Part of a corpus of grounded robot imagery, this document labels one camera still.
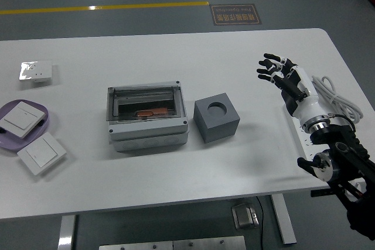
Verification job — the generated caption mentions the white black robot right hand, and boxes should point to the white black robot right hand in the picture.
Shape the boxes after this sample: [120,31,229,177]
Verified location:
[256,53,329,128]

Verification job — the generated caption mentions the orange cylinder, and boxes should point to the orange cylinder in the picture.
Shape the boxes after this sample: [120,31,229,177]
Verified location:
[136,108,168,118]

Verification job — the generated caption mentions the grey junction box clear lid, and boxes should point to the grey junction box clear lid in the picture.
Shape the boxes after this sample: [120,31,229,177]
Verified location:
[107,80,189,153]

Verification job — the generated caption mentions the grey cube with round hole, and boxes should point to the grey cube with round hole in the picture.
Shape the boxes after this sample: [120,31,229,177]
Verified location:
[193,93,241,145]

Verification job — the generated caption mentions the metal floor socket box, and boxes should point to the metal floor socket box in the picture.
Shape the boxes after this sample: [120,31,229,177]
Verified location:
[231,201,260,230]

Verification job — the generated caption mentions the white power strip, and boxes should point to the white power strip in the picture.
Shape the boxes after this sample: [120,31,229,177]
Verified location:
[283,106,323,159]

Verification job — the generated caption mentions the black table control panel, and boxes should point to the black table control panel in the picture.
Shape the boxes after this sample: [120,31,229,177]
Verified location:
[311,188,332,198]

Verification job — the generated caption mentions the brown floor sign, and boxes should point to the brown floor sign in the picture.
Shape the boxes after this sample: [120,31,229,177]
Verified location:
[209,4,263,26]

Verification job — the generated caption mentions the white table leg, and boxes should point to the white table leg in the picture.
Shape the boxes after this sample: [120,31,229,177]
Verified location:
[57,214,77,250]
[270,194,297,245]

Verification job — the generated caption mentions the grey metal plate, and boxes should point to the grey metal plate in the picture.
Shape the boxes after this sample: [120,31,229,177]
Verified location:
[172,235,247,250]
[98,240,174,250]

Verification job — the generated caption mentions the purple tray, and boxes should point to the purple tray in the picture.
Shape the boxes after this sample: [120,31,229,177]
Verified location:
[0,99,50,153]

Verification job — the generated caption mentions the white coiled power cord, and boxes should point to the white coiled power cord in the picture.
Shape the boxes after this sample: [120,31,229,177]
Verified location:
[311,75,364,125]

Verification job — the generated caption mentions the black floor cable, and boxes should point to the black floor cable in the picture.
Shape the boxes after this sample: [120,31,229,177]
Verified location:
[256,196,264,250]

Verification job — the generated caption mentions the white wall socket with film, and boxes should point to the white wall socket with film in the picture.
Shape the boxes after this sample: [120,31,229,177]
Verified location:
[19,60,53,83]

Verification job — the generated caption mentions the white wall switch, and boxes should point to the white wall switch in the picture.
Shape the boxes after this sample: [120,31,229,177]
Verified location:
[0,101,49,139]
[16,131,67,176]

